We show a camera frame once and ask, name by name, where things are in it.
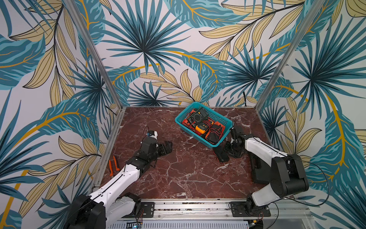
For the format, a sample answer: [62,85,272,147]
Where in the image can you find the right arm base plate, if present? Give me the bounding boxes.
[228,201,271,218]

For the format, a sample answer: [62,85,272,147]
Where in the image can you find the orange multimeter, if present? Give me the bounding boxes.
[182,109,196,130]

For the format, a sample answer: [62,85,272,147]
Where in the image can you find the orange multimeter face down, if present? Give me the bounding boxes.
[211,122,226,135]

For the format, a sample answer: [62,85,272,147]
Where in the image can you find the yellow multimeter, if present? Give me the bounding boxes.
[195,123,210,134]

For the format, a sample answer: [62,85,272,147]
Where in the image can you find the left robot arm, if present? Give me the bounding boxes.
[63,136,173,229]

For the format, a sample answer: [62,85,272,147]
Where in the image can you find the left aluminium corner post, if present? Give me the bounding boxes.
[64,0,123,110]

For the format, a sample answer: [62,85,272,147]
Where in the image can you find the teal plastic basket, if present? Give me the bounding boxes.
[175,102,233,149]

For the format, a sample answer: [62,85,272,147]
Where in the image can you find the right aluminium corner post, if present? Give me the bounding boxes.
[255,0,326,112]

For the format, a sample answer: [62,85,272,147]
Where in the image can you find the orange handled pliers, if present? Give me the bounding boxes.
[109,156,121,178]

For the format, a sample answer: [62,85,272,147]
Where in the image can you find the small black multimeter with leads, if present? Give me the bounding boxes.
[205,127,224,145]

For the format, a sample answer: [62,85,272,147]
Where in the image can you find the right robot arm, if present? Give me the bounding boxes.
[227,125,309,208]

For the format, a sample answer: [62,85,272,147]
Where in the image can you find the green black dial multimeter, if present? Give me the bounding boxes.
[189,107,209,124]

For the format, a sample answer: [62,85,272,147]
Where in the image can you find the aluminium corner post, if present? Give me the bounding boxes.
[64,0,123,110]
[255,0,326,112]

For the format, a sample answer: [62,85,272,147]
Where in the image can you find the aluminium front rail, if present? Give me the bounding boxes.
[67,198,315,229]

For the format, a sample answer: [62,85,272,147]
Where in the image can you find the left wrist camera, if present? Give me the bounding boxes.
[146,130,158,139]

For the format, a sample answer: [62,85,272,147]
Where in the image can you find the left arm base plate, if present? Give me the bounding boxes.
[134,202,155,219]

